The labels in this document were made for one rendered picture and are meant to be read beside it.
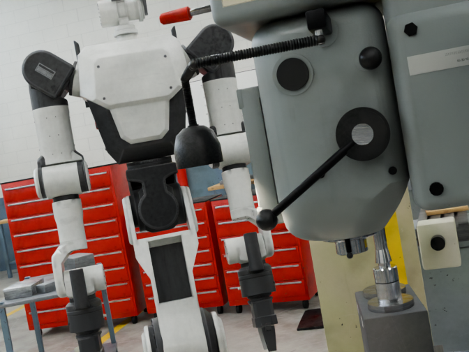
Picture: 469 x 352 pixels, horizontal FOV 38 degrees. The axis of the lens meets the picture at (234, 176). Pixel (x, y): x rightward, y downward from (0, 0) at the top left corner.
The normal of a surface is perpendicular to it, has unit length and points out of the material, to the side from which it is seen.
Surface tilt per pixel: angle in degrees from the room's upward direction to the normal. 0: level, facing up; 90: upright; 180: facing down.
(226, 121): 88
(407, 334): 90
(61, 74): 88
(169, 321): 66
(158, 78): 90
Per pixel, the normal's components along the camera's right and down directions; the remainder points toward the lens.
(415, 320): -0.10, 0.07
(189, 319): 0.07, -0.38
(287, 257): -0.36, 0.11
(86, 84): -0.59, 0.06
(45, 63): 0.16, -0.01
